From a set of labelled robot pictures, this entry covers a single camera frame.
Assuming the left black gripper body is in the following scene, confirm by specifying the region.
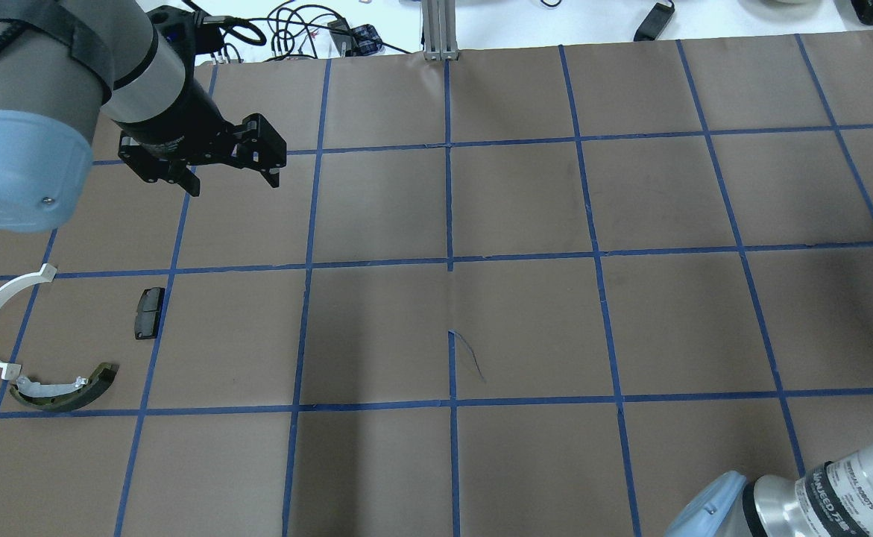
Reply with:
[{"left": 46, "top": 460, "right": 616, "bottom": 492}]
[{"left": 117, "top": 71, "right": 289, "bottom": 183}]

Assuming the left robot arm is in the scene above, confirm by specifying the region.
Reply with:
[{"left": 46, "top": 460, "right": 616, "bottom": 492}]
[{"left": 0, "top": 1, "right": 287, "bottom": 233}]

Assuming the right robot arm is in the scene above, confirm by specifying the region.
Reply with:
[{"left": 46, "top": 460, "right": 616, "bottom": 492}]
[{"left": 664, "top": 443, "right": 873, "bottom": 536}]

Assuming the black brake pad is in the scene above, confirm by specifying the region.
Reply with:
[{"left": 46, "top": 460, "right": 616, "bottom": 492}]
[{"left": 133, "top": 288, "right": 166, "bottom": 340}]

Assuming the near black power adapter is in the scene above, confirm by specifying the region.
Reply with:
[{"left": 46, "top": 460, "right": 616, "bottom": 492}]
[{"left": 633, "top": 1, "right": 677, "bottom": 42}]

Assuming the aluminium frame post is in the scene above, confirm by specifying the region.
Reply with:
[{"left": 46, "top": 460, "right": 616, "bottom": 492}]
[{"left": 420, "top": 0, "right": 459, "bottom": 61}]

